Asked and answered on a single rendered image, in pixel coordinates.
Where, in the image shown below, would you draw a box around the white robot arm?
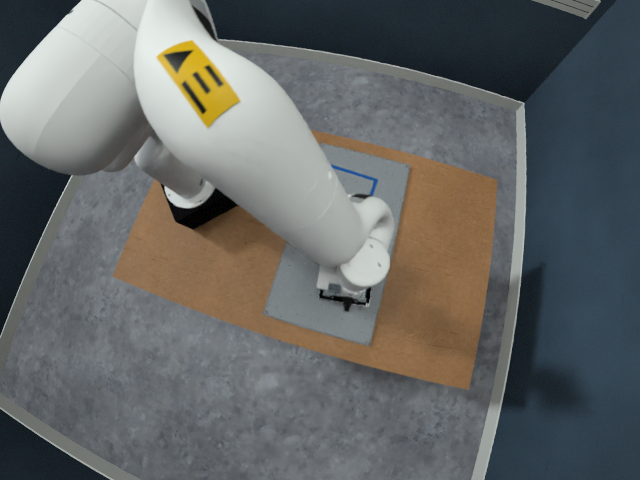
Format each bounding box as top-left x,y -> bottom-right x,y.
0,0 -> 394,294

